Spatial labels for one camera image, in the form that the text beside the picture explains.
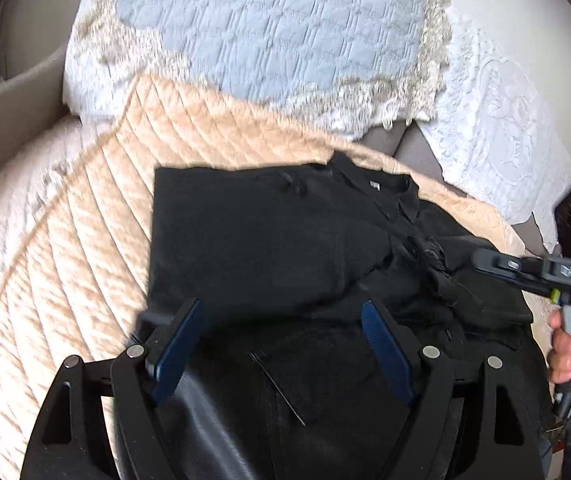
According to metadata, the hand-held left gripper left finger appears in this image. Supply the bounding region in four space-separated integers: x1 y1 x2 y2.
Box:
19 298 206 480

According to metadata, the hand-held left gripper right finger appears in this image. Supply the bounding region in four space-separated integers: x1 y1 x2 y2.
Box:
360 299 552 480

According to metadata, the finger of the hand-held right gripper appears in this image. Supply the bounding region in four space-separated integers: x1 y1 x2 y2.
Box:
470 247 550 295

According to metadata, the black jacket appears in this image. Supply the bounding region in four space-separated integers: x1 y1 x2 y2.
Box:
115 152 556 480

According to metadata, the white lace cover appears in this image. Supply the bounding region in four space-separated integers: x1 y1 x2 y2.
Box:
413 5 571 256

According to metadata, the peach quilted blanket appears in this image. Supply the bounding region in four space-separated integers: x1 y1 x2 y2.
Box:
0 75 556 480

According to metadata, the cream lace seat cover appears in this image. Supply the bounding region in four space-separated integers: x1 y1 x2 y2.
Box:
0 114 133 323

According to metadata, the beige armrest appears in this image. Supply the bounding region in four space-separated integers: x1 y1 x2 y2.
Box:
0 47 68 133

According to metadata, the blue quilted lace-trimmed cover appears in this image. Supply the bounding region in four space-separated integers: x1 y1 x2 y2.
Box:
62 0 455 142

